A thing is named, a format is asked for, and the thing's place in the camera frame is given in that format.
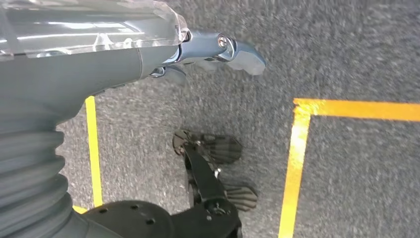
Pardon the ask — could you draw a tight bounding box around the black robot leg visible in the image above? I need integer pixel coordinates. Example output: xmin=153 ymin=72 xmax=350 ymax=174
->
xmin=82 ymin=129 xmax=259 ymax=238

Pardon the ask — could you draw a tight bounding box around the yellow floor tape square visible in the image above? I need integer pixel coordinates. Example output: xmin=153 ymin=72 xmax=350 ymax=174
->
xmin=278 ymin=98 xmax=420 ymax=238

